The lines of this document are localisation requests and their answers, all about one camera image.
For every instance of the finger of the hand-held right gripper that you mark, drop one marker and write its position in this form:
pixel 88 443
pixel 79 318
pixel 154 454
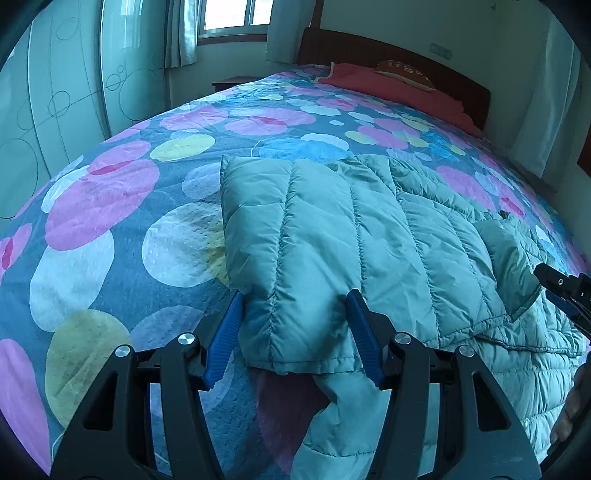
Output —
pixel 570 290

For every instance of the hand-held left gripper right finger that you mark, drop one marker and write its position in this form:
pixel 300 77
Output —
pixel 364 337

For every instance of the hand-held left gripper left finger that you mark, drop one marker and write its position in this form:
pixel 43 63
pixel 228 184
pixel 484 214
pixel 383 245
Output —
pixel 227 337

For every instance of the teal quilted down jacket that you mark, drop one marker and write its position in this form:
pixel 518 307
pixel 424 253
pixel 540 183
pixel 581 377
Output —
pixel 323 230

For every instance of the person's right hand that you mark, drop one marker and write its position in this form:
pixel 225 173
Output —
pixel 572 415

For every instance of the circle-print bedspread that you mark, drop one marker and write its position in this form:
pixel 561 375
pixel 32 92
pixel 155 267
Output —
pixel 115 207

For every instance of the long white curtain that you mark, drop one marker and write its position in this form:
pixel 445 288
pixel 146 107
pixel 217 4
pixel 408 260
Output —
pixel 554 101

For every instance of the red pillow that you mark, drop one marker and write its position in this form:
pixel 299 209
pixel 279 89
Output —
pixel 392 90

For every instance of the wooden nightstand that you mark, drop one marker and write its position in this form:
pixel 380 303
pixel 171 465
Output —
pixel 231 83

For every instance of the brown printed cushion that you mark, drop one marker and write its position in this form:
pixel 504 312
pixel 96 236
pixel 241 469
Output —
pixel 406 71

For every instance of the dark wooden headboard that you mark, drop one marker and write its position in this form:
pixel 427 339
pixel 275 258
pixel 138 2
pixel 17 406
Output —
pixel 341 48

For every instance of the glossy circle-pattern wardrobe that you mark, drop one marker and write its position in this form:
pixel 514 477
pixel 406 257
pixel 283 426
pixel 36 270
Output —
pixel 69 83

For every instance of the white window curtain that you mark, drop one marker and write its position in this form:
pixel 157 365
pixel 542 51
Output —
pixel 182 32
pixel 288 32

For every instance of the window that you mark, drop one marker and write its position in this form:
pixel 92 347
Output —
pixel 231 14

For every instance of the white wall switch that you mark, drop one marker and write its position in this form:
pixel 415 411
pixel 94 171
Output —
pixel 440 50

